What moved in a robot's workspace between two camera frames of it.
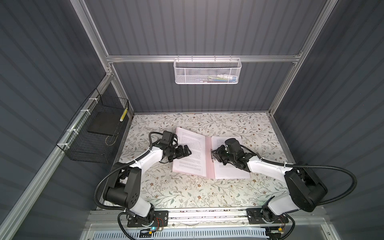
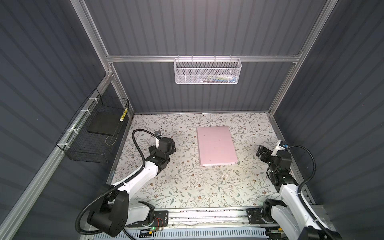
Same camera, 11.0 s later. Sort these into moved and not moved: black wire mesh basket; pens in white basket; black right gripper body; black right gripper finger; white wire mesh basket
Moved: black right gripper finger; black right gripper body
Not moved: pens in white basket; black wire mesh basket; white wire mesh basket
